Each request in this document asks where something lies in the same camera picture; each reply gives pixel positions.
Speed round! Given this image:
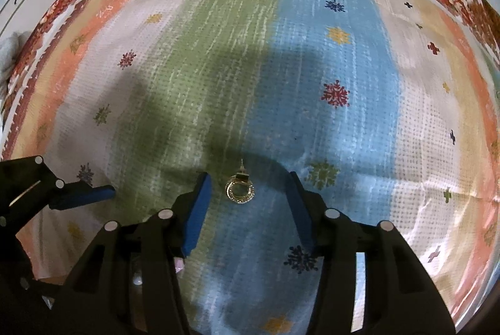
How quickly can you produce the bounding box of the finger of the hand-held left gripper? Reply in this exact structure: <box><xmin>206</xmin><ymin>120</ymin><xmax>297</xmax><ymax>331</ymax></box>
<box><xmin>0</xmin><ymin>155</ymin><xmax>116</xmax><ymax>232</ymax></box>

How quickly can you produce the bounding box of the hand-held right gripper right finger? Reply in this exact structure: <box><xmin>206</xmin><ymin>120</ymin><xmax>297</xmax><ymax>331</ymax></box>
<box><xmin>287</xmin><ymin>171</ymin><xmax>456</xmax><ymax>335</ymax></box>

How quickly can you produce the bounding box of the grey crumpled cloth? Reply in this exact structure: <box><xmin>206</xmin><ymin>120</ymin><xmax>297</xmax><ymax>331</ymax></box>
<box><xmin>0</xmin><ymin>31</ymin><xmax>31</xmax><ymax>86</ymax></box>

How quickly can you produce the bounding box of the gold ring earring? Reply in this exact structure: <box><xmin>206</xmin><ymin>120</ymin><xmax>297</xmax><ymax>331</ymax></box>
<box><xmin>224</xmin><ymin>159</ymin><xmax>257</xmax><ymax>206</ymax></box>

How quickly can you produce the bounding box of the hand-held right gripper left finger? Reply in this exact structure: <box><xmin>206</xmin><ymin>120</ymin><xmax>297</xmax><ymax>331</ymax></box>
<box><xmin>51</xmin><ymin>172</ymin><xmax>213</xmax><ymax>335</ymax></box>

